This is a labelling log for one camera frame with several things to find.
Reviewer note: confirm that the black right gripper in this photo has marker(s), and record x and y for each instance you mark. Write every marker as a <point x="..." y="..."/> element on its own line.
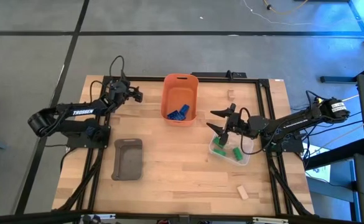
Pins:
<point x="237" y="124"/>

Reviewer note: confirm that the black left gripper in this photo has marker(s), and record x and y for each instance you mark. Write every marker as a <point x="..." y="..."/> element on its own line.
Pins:
<point x="119" y="91"/>

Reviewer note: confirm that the clear plastic bin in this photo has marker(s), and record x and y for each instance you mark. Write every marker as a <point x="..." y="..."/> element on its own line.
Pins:
<point x="245" y="146"/>

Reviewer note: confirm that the blue toy brick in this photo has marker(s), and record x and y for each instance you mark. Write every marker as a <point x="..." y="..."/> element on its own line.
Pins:
<point x="176" y="116"/>
<point x="184" y="109"/>

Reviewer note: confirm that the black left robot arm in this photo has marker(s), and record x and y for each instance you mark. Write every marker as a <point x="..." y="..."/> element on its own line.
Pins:
<point x="82" y="112"/>

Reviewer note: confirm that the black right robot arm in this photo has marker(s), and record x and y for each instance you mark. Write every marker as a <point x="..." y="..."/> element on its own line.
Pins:
<point x="293" y="123"/>

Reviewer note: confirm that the plain wooden block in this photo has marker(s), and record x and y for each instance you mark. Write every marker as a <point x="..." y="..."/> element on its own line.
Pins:
<point x="230" y="94"/>
<point x="242" y="192"/>

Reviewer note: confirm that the orange plastic bin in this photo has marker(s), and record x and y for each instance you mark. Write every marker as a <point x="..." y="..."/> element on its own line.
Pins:
<point x="180" y="93"/>

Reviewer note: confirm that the black bar behind table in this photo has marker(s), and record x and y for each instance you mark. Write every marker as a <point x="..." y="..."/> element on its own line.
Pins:
<point x="212" y="75"/>

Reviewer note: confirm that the smoky grey plastic bin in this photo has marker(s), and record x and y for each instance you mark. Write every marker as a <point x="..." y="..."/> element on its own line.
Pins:
<point x="127" y="161"/>

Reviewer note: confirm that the white paper sheet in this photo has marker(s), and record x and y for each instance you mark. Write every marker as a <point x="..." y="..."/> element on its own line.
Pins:
<point x="321" y="174"/>

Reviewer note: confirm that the black crossbeam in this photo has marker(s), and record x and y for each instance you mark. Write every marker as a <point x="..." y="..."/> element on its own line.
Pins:
<point x="29" y="217"/>

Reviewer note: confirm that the black aluminium table frame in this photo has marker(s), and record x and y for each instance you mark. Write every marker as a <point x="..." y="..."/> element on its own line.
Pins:
<point x="138" y="80"/>

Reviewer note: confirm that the black frame knob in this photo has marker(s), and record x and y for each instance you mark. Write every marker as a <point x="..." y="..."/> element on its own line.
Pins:
<point x="229" y="74"/>

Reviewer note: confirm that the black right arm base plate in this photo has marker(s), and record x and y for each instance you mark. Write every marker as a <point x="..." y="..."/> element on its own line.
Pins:
<point x="293" y="146"/>

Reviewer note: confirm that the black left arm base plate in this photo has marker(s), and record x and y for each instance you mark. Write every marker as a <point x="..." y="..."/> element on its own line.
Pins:
<point x="76" y="143"/>

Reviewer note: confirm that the black floor rail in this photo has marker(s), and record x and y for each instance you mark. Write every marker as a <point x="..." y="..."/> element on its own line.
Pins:
<point x="337" y="79"/>

